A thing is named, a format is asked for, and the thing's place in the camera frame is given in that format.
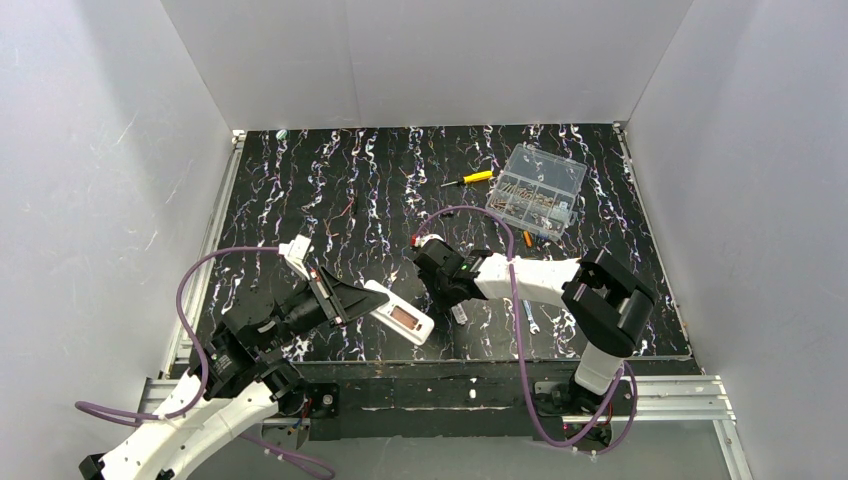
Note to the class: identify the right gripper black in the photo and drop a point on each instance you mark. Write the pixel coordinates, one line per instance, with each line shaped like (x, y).
(433, 263)

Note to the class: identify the silver open-end wrench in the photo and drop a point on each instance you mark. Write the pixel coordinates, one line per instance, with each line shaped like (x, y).
(534, 328)

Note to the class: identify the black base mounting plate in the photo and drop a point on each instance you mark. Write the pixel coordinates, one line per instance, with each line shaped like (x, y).
(419, 399)

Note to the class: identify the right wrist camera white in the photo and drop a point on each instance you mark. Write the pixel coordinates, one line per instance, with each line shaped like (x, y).
(418, 241)

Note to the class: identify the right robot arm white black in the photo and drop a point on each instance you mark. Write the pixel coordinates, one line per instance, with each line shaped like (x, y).
(609, 304)

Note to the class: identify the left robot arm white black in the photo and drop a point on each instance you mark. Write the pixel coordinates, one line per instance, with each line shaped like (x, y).
(239, 378)

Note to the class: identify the aluminium frame rail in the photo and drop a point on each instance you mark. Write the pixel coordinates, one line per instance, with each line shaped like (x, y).
(192, 278)

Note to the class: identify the clear plastic screw box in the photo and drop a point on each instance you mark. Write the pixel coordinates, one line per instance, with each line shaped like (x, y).
(537, 192)

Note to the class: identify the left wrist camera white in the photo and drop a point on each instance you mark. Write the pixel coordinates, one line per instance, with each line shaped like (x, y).
(294, 253)

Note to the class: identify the remote battery cover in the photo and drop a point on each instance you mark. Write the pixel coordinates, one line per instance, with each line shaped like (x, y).
(459, 314)

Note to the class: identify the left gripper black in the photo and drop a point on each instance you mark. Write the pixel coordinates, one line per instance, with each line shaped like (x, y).
(327, 295)

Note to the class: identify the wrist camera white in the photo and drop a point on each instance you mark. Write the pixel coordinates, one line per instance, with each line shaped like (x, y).
(418, 241)
(294, 253)

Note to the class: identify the yellow handled screwdriver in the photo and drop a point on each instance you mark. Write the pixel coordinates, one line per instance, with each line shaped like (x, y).
(470, 179)

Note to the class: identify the white remote control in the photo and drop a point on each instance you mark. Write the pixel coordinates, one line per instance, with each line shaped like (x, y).
(400, 316)

